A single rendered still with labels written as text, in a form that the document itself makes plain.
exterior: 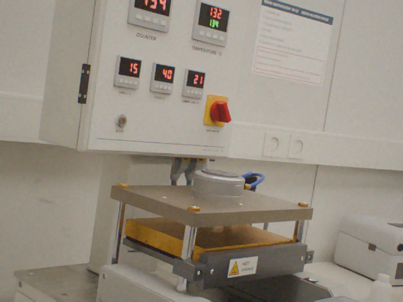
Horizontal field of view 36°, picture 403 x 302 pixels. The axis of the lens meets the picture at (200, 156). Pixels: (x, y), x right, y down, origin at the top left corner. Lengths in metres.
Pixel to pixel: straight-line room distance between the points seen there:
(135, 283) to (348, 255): 1.24
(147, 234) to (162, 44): 0.31
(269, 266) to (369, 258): 1.05
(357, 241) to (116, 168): 1.09
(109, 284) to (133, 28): 0.38
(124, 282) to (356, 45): 1.37
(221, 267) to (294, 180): 1.09
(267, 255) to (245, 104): 0.87
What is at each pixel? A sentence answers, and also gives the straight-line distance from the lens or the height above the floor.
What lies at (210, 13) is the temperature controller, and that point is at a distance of 1.08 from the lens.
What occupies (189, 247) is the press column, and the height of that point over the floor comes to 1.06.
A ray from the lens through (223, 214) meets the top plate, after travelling 0.84.
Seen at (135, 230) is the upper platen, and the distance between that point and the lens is 0.94.
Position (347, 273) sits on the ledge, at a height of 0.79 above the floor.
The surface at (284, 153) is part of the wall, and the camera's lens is 1.79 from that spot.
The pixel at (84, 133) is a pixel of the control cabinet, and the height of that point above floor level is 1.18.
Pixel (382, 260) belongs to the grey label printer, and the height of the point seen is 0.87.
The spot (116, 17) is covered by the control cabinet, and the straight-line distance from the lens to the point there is 0.95.
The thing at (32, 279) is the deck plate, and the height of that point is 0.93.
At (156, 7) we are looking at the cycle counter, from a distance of 0.99.
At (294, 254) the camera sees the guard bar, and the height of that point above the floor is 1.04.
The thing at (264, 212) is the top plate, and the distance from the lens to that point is 0.91.
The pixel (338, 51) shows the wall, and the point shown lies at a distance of 1.99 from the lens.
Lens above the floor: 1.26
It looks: 5 degrees down
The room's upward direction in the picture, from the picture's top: 8 degrees clockwise
